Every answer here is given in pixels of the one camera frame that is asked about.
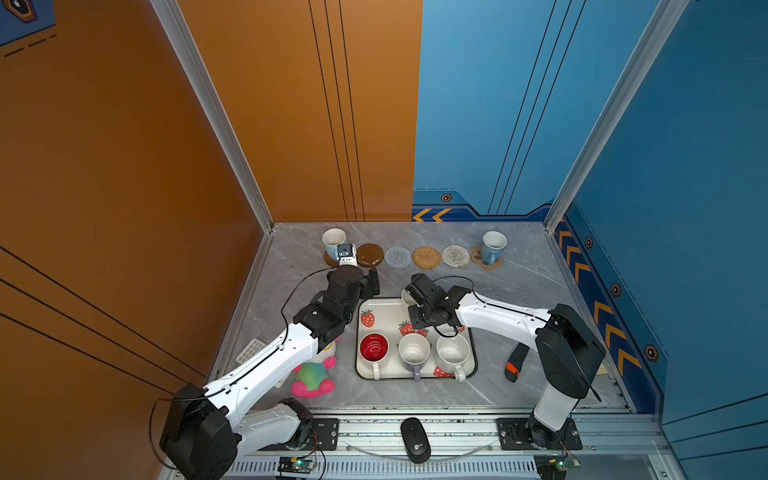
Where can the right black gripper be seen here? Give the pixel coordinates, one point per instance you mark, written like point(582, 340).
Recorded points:
point(412, 313)

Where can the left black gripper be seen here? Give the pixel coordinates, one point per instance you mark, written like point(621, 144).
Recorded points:
point(369, 285)

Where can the glossy brown round coaster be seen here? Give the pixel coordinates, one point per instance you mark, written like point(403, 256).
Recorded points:
point(369, 255)

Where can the grey woven round coaster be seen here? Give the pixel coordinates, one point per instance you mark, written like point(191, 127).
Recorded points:
point(398, 257)

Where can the matte brown round coaster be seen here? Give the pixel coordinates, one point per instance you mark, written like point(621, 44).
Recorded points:
point(330, 260)

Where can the tan rattan round coaster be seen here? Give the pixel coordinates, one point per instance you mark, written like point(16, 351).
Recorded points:
point(426, 257)

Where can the white woven round coaster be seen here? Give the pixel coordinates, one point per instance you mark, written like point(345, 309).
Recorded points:
point(455, 256)

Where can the light blue mug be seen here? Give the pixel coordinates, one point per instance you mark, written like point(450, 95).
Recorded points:
point(332, 239)

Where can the brown paw print coaster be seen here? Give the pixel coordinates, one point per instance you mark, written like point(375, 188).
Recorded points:
point(476, 257)

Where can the white mug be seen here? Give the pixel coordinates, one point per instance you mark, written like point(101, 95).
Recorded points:
point(451, 355)
point(407, 299)

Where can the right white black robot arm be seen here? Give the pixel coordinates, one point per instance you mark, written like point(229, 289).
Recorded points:
point(570, 352)

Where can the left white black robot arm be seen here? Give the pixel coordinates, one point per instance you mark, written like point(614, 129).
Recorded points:
point(207, 428)

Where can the white strawberry tray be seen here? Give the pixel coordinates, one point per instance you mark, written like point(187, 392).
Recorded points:
point(391, 348)

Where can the purple mug front middle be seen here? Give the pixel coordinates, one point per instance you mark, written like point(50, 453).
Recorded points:
point(414, 351)

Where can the red inside mug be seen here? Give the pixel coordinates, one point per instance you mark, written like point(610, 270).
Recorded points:
point(374, 351)

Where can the black orange utility knife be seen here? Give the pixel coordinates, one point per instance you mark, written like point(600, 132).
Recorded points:
point(515, 361)

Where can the pink panda plush toy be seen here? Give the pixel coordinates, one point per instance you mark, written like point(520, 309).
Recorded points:
point(312, 378)

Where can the white calculator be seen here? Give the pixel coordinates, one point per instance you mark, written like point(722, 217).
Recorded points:
point(253, 347)

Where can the black computer mouse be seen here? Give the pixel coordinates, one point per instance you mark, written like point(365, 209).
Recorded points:
point(415, 439)

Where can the left green circuit board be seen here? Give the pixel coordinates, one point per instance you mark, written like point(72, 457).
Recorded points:
point(296, 467)

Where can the green circuit board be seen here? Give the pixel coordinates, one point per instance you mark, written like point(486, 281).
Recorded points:
point(555, 468)
point(296, 467)

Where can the right green circuit board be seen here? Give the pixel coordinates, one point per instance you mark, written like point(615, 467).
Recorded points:
point(555, 468)

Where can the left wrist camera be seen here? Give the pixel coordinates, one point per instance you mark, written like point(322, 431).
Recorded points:
point(346, 253)

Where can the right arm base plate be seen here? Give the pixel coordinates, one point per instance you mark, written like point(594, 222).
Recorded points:
point(510, 433)

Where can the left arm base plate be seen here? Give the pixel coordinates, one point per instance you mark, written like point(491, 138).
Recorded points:
point(325, 431)

